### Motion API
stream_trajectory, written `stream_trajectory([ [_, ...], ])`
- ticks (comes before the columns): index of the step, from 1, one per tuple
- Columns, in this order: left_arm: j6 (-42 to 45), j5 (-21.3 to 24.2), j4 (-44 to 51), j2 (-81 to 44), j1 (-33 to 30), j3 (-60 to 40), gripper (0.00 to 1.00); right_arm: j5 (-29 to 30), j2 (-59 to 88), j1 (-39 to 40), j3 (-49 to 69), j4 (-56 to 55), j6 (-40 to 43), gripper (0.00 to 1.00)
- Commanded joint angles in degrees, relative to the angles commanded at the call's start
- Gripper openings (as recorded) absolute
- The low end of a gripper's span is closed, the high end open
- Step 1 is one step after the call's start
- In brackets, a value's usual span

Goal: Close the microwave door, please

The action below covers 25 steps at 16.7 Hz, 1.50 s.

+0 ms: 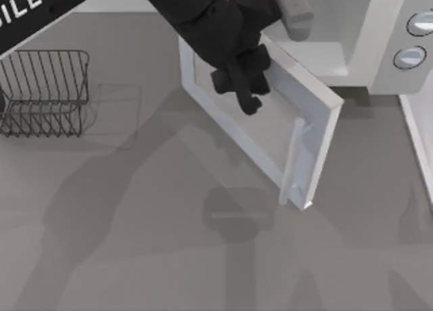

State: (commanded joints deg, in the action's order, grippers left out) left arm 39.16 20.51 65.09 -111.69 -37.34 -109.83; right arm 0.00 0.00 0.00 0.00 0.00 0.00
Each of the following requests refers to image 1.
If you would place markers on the pale microwave door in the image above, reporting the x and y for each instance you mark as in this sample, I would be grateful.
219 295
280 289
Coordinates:
267 135

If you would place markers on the pale grey rounded box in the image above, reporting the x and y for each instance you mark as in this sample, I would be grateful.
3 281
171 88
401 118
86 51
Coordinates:
297 18

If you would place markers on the pale microwave oven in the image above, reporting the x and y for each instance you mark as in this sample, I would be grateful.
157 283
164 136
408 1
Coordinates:
375 37

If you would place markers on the grey microwave knob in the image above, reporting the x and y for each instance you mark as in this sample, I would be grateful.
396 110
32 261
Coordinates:
421 23
410 57

